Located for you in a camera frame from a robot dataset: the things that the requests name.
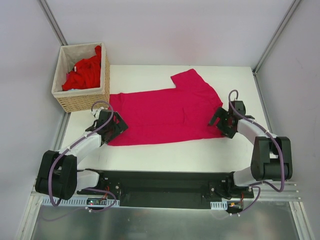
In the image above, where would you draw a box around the magenta t shirt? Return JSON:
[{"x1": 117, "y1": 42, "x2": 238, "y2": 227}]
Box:
[{"x1": 109, "y1": 69, "x2": 223, "y2": 146}]

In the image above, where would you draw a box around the wicker laundry basket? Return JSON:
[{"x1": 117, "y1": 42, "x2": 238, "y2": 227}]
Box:
[{"x1": 51, "y1": 42, "x2": 110, "y2": 113}]

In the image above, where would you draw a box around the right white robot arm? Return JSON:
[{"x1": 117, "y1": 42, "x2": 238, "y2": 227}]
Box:
[{"x1": 208, "y1": 100, "x2": 293, "y2": 198}]

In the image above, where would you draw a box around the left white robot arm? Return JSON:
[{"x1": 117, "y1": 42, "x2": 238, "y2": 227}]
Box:
[{"x1": 35, "y1": 109, "x2": 129, "y2": 200}]

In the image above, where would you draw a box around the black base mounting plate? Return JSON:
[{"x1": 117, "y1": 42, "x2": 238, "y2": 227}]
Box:
[{"x1": 77, "y1": 170, "x2": 254, "y2": 209}]

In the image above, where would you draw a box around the red t shirt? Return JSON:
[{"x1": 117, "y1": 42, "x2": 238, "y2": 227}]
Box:
[{"x1": 62, "y1": 45, "x2": 102, "y2": 91}]

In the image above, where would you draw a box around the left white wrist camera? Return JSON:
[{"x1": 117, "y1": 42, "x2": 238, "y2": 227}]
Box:
[{"x1": 91, "y1": 107, "x2": 104, "y2": 119}]

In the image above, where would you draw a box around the right white cable duct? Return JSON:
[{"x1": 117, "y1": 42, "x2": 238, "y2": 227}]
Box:
[{"x1": 210, "y1": 201, "x2": 228, "y2": 211}]

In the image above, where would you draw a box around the white cable duct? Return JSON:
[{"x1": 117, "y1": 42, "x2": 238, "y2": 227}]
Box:
[
  {"x1": 210, "y1": 201, "x2": 228, "y2": 211},
  {"x1": 41, "y1": 196, "x2": 121, "y2": 208}
]

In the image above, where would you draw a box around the left white cable duct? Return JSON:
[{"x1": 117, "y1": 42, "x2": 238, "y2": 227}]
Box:
[{"x1": 41, "y1": 196, "x2": 121, "y2": 208}]

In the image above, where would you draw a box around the left aluminium frame post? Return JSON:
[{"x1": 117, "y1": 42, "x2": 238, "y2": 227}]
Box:
[{"x1": 37, "y1": 0, "x2": 68, "y2": 46}]

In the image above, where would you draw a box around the aluminium frame post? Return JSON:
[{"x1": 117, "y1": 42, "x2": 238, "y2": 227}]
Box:
[
  {"x1": 37, "y1": 0, "x2": 68, "y2": 46},
  {"x1": 252, "y1": 0, "x2": 303, "y2": 76}
]

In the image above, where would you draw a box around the right aluminium frame post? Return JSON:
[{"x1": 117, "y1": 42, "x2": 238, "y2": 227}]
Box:
[{"x1": 252, "y1": 0, "x2": 303, "y2": 76}]

